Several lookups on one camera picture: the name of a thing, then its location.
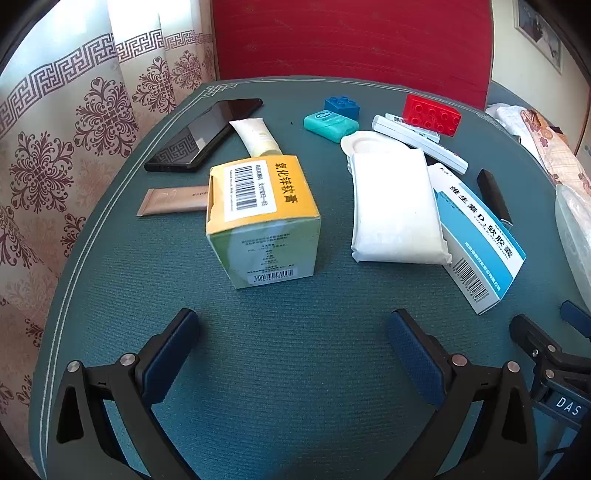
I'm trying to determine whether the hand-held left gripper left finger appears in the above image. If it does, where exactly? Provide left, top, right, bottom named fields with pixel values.
left=46, top=308, right=201, bottom=480

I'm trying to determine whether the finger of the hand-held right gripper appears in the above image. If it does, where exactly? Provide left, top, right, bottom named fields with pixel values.
left=510, top=314, right=566, bottom=370
left=560, top=300, right=591, bottom=332

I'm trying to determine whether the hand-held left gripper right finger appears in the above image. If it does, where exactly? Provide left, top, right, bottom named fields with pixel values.
left=387, top=309, right=539, bottom=480

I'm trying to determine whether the clear plastic bowl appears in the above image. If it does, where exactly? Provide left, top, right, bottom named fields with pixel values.
left=554, top=184, right=591, bottom=301

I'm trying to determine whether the brown cosmetic tube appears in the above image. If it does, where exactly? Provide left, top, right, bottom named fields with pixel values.
left=136, top=185, right=209, bottom=217

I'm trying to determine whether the white rounded plastic item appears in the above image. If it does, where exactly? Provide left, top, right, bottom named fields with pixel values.
left=341, top=130, right=407, bottom=160

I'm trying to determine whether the white cream tube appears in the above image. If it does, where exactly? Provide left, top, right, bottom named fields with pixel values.
left=229, top=117, right=283, bottom=158

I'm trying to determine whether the teal dental floss container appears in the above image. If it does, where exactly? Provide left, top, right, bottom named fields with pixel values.
left=303, top=110, right=360, bottom=143

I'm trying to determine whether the green desktop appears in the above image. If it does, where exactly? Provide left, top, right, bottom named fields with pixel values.
left=28, top=76, right=591, bottom=480

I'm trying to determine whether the blue white medicine box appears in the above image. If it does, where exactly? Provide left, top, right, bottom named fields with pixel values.
left=427, top=164, right=527, bottom=315

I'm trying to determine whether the black lipstick case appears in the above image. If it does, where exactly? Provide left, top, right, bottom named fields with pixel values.
left=476, top=169, right=514, bottom=228

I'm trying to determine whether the white soft pack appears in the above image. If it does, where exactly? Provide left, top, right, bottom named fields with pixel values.
left=347, top=148, right=453, bottom=265

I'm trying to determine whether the floral blanket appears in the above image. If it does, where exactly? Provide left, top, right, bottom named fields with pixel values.
left=519, top=107, right=591, bottom=197

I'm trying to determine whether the yellow green cardboard box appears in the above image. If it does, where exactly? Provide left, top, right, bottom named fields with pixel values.
left=205, top=154, right=322, bottom=290

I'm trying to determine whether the white crumpled cloth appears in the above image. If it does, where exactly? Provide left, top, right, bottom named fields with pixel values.
left=485, top=102, right=523, bottom=136

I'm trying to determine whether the white remote control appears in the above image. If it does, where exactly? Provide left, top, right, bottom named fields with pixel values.
left=372, top=114, right=469, bottom=175

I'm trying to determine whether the black smartphone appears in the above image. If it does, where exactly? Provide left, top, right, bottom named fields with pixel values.
left=144, top=98, right=264, bottom=173

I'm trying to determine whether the small white barcode box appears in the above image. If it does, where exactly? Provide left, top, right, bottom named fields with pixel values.
left=385, top=113, right=441, bottom=143

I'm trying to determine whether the red toy brick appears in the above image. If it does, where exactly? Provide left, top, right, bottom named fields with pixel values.
left=402, top=94, right=462, bottom=138

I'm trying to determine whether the blue toy brick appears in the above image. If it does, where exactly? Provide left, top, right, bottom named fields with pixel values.
left=324, top=95, right=361, bottom=121

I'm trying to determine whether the patterned beige curtain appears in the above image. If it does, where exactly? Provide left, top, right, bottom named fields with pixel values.
left=0, top=0, right=220, bottom=430

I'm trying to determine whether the red mattress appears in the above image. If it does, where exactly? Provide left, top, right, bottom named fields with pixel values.
left=210, top=0, right=495, bottom=112

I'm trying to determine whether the framed wall picture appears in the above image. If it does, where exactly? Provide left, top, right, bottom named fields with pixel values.
left=512, top=0, right=565, bottom=75

